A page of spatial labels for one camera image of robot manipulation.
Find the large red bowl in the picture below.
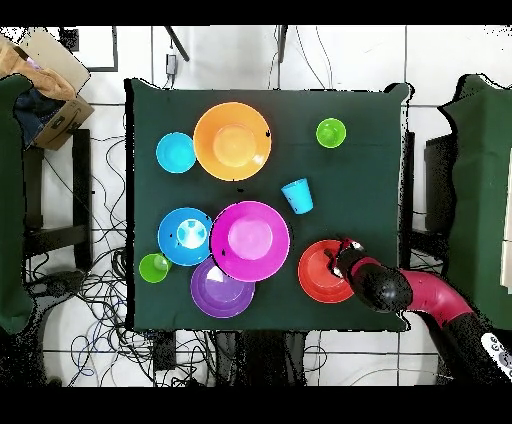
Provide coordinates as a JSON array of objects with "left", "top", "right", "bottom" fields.
[{"left": 297, "top": 238, "right": 357, "bottom": 304}]

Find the blue cup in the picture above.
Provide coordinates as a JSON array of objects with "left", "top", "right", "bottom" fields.
[{"left": 280, "top": 177, "right": 315, "bottom": 216}]

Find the large pink bowl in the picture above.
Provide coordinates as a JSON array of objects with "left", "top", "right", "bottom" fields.
[{"left": 209, "top": 200, "right": 291, "bottom": 284}]

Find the dark green table cloth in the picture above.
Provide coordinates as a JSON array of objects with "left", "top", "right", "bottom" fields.
[{"left": 123, "top": 77, "right": 413, "bottom": 333}]

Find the black side furniture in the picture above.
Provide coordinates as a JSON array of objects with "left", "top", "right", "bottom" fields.
[{"left": 423, "top": 133, "right": 457, "bottom": 233}]

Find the green cup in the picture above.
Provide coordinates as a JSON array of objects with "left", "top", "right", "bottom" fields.
[
  {"left": 138, "top": 252, "right": 174, "bottom": 285},
  {"left": 315, "top": 117, "right": 348, "bottom": 150}
]

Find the purple bowl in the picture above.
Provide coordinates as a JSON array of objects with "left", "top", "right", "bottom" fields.
[{"left": 189, "top": 257, "right": 256, "bottom": 320}]

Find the dark green hanging cloth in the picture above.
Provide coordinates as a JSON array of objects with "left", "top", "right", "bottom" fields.
[
  {"left": 0, "top": 73, "right": 35, "bottom": 335},
  {"left": 437, "top": 73, "right": 512, "bottom": 331}
]

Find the large orange bowl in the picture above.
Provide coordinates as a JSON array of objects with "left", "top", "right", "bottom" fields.
[{"left": 192, "top": 101, "right": 273, "bottom": 182}]

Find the medium blue bowl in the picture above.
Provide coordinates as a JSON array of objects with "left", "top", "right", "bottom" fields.
[{"left": 157, "top": 206, "right": 214, "bottom": 267}]

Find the small light blue bowl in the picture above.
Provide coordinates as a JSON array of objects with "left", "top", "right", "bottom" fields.
[{"left": 155, "top": 132, "right": 198, "bottom": 175}]

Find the cardboard box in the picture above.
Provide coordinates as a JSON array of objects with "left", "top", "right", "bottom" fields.
[{"left": 0, "top": 26, "right": 96, "bottom": 152}]

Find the brown cloth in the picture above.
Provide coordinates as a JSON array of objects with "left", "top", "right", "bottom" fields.
[{"left": 0, "top": 39, "right": 77, "bottom": 101}]

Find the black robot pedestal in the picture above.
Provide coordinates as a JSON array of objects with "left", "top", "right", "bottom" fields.
[{"left": 213, "top": 330, "right": 309, "bottom": 387}]

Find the black stool frame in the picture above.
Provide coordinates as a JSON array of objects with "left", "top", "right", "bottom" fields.
[{"left": 23, "top": 128, "right": 94, "bottom": 273}]

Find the black square frame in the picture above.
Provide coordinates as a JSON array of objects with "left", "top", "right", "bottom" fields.
[{"left": 59, "top": 25, "right": 119, "bottom": 73}]

